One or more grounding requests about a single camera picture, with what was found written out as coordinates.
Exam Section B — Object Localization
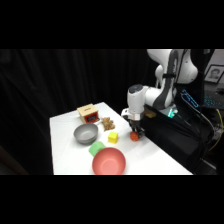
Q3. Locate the grey bowl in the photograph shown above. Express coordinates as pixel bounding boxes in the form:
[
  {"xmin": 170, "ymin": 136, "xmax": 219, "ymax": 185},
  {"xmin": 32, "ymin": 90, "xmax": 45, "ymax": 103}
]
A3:
[{"xmin": 72, "ymin": 123, "xmax": 100, "ymax": 145}]

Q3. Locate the wooden box with red front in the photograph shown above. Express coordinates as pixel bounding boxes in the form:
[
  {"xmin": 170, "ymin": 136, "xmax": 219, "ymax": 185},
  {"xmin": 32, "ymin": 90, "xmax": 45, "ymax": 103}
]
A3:
[{"xmin": 76, "ymin": 103, "xmax": 101, "ymax": 125}]

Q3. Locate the blue lit device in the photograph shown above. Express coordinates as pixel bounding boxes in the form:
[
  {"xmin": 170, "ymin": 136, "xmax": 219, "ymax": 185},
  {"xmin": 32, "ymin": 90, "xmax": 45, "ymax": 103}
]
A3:
[{"xmin": 180, "ymin": 88, "xmax": 201, "ymax": 110}]

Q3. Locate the green cylinder block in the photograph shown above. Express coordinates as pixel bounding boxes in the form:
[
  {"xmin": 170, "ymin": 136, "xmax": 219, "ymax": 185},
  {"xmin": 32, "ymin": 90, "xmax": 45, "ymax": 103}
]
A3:
[{"xmin": 87, "ymin": 140, "xmax": 107, "ymax": 158}]

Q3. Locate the black robot stand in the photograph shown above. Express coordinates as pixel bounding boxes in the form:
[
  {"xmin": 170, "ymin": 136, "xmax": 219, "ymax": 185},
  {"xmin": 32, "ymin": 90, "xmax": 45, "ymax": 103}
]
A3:
[{"xmin": 123, "ymin": 98, "xmax": 216, "ymax": 175}]

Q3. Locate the pink bowl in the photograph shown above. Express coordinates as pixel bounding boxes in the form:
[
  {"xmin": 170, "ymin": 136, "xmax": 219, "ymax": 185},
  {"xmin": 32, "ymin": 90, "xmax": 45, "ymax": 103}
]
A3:
[{"xmin": 91, "ymin": 147, "xmax": 127, "ymax": 176}]

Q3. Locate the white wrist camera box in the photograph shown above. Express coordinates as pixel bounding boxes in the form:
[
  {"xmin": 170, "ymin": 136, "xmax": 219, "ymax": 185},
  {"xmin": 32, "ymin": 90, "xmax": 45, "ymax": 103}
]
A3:
[{"xmin": 120, "ymin": 107, "xmax": 132, "ymax": 119}]

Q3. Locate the red ball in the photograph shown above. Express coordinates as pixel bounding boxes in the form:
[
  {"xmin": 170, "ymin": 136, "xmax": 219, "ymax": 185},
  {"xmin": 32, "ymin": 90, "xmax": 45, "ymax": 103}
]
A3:
[{"xmin": 129, "ymin": 131, "xmax": 141, "ymax": 143}]

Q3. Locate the framed portrait picture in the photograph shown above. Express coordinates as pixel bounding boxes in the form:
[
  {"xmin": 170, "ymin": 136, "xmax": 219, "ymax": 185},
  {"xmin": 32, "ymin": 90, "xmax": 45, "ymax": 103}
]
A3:
[{"xmin": 203, "ymin": 64, "xmax": 224, "ymax": 85}]

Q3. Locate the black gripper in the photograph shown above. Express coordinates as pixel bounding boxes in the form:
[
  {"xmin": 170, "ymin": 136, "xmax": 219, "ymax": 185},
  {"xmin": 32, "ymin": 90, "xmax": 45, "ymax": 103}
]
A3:
[{"xmin": 128, "ymin": 118, "xmax": 147, "ymax": 140}]

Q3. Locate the black curtain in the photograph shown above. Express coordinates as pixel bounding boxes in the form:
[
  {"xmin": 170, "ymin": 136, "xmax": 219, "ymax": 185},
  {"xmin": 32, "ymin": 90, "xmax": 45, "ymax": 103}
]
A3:
[{"xmin": 0, "ymin": 49, "xmax": 161, "ymax": 176}]

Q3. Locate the brown knobbly toy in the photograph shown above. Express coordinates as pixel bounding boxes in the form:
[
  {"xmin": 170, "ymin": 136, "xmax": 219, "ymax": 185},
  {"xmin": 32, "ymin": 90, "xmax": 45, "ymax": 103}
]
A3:
[{"xmin": 100, "ymin": 116, "xmax": 117, "ymax": 132}]

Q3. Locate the yellow cable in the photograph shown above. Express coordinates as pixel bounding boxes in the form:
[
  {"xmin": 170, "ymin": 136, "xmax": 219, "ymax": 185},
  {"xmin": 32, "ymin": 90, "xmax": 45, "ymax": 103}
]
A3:
[{"xmin": 207, "ymin": 108, "xmax": 224, "ymax": 153}]

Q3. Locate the small green light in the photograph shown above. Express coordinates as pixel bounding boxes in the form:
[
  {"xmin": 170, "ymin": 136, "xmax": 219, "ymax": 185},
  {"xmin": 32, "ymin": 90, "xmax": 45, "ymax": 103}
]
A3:
[{"xmin": 167, "ymin": 107, "xmax": 178, "ymax": 120}]

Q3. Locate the yellow cube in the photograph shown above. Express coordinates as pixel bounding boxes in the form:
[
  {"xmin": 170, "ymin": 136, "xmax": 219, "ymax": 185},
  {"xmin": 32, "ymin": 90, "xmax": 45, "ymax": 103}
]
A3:
[{"xmin": 107, "ymin": 131, "xmax": 120, "ymax": 145}]

